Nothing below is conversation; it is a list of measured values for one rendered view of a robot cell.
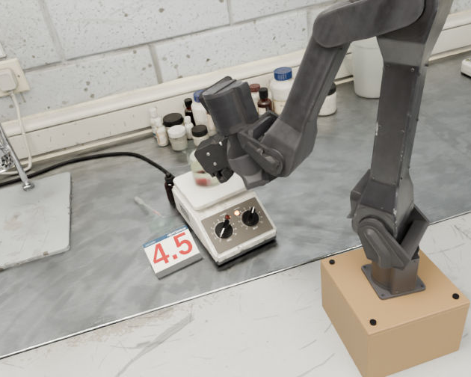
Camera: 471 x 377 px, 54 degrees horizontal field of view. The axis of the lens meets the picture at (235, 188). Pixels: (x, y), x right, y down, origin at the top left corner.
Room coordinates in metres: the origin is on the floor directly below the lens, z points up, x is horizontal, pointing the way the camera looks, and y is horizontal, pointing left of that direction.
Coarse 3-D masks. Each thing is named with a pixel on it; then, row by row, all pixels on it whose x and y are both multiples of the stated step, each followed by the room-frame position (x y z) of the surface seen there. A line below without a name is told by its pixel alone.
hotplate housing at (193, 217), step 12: (180, 192) 0.76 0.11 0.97; (252, 192) 0.72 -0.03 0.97; (180, 204) 0.74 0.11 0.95; (216, 204) 0.70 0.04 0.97; (228, 204) 0.70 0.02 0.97; (192, 216) 0.68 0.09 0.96; (204, 216) 0.67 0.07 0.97; (192, 228) 0.70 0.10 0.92; (276, 228) 0.65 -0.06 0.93; (204, 240) 0.64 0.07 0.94; (252, 240) 0.63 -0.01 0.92; (264, 240) 0.64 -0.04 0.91; (216, 252) 0.61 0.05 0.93; (228, 252) 0.61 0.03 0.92; (240, 252) 0.62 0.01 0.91
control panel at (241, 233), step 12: (240, 204) 0.69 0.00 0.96; (252, 204) 0.69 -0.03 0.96; (216, 216) 0.67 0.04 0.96; (240, 216) 0.67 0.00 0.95; (264, 216) 0.67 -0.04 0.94; (204, 228) 0.65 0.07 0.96; (240, 228) 0.65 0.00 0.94; (252, 228) 0.65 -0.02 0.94; (264, 228) 0.65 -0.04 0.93; (216, 240) 0.63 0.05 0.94; (228, 240) 0.63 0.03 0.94; (240, 240) 0.63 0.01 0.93
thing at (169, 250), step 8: (184, 232) 0.68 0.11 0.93; (168, 240) 0.66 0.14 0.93; (176, 240) 0.66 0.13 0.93; (184, 240) 0.66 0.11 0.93; (152, 248) 0.65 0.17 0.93; (160, 248) 0.65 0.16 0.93; (168, 248) 0.65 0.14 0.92; (176, 248) 0.65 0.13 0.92; (184, 248) 0.65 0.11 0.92; (192, 248) 0.65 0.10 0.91; (152, 256) 0.64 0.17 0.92; (160, 256) 0.64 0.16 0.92; (168, 256) 0.64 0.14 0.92; (176, 256) 0.64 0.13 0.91; (184, 256) 0.64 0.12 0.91; (160, 264) 0.63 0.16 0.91
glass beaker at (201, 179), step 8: (192, 144) 0.78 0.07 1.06; (184, 152) 0.74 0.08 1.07; (192, 152) 0.78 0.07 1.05; (192, 160) 0.74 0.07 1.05; (192, 168) 0.74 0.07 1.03; (200, 168) 0.73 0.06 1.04; (192, 176) 0.75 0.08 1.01; (200, 176) 0.73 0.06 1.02; (208, 176) 0.73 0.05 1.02; (200, 184) 0.73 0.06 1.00; (208, 184) 0.73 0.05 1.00; (216, 184) 0.73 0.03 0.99
